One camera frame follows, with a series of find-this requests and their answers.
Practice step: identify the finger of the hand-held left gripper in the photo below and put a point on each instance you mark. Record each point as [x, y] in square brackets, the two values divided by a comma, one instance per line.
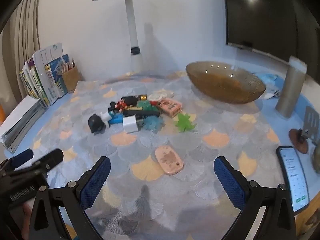
[51, 158]
[22, 157]

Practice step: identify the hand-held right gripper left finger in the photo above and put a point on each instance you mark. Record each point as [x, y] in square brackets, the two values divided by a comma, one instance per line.
[96, 182]

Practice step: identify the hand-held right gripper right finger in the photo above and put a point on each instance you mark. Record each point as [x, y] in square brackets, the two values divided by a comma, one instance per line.
[228, 182]

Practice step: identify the black dome toy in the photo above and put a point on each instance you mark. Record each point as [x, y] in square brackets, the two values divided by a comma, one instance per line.
[96, 123]

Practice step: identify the white plastic piece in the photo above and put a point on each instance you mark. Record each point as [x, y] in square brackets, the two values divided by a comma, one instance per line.
[105, 117]

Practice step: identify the pink oval tag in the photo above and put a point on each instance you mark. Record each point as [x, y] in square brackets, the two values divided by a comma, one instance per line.
[167, 158]

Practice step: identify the white charger cube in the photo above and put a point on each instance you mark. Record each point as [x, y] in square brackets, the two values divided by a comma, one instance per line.
[130, 124]

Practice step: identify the light green snowflake toy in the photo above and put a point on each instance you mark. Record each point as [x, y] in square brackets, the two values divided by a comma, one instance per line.
[184, 122]

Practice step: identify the blue snowflake toy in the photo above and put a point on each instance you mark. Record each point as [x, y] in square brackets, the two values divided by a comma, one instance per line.
[152, 124]

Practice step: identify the red-dressed doll figure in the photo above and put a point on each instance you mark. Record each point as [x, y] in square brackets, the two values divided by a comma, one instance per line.
[120, 105]

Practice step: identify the yellow bar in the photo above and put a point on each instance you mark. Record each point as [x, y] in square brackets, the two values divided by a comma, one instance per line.
[145, 113]

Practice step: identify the black lighter with gold tip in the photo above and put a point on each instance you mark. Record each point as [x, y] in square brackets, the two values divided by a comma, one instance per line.
[132, 99]

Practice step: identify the teal snowflake toy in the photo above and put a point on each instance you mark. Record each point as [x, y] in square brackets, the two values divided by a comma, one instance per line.
[147, 106]

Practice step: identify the amber glass bowl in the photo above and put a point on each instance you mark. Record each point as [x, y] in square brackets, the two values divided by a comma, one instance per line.
[225, 87]

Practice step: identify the small pink box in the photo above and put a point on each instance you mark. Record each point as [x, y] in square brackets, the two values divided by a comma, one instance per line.
[170, 107]

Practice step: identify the white gear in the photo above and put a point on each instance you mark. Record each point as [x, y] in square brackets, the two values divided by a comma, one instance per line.
[157, 96]

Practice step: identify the stack of white papers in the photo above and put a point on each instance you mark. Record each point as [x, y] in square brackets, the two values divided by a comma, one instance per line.
[20, 120]

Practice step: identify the orange strip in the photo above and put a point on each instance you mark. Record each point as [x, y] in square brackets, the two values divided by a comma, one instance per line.
[2, 113]

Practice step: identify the fan-patterned table mat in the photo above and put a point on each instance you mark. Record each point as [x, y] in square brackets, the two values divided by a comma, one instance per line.
[175, 205]

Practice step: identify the black smartphone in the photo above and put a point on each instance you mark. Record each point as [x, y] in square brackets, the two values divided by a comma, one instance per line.
[293, 177]

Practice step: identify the brown pen holder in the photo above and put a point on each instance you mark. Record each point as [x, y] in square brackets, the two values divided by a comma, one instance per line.
[71, 80]

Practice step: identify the row of upright books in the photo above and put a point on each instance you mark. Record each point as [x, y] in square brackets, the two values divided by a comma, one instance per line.
[42, 77]

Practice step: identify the brown phone stand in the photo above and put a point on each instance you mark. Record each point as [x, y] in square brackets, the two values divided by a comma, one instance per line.
[300, 140]

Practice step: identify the bunch of pencils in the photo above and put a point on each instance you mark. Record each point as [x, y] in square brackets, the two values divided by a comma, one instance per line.
[67, 66]

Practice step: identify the small white object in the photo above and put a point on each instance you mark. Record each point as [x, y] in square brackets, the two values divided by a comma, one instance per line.
[272, 95]

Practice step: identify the light blue cloth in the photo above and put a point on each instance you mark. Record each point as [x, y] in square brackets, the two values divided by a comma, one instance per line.
[266, 78]

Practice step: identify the grey cylindrical bottle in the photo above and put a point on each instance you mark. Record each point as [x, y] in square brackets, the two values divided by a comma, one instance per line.
[290, 87]

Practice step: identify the beige curtain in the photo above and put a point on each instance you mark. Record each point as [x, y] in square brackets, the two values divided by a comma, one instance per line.
[20, 42]

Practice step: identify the white desk lamp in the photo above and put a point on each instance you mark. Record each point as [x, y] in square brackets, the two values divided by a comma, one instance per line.
[131, 30]

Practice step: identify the black television screen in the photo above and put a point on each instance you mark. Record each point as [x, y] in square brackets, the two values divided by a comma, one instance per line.
[270, 17]

